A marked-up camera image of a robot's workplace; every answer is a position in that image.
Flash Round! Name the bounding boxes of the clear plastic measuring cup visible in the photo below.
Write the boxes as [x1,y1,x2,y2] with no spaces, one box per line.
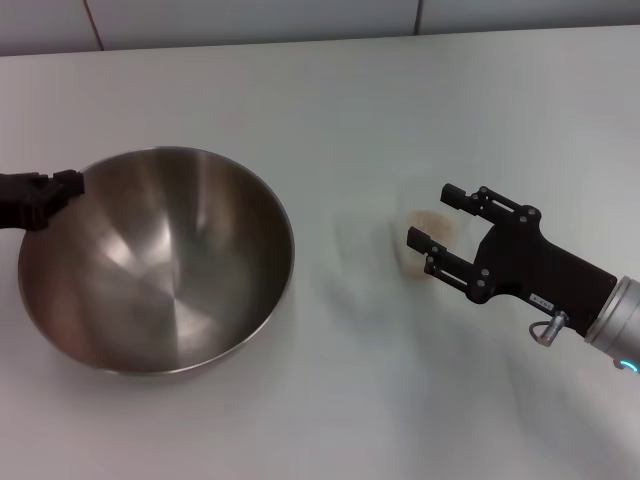
[389,207,469,279]

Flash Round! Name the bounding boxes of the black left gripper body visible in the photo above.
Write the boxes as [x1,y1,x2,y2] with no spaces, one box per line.
[0,171,52,234]

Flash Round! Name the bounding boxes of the right gripper connector cable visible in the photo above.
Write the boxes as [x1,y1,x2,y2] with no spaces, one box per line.
[529,310,572,348]

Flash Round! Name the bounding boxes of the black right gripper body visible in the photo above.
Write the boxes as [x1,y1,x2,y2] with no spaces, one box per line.
[466,204,618,338]

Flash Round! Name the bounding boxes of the stainless steel mixing bowl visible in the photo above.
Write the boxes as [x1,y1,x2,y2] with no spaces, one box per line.
[17,145,296,386]

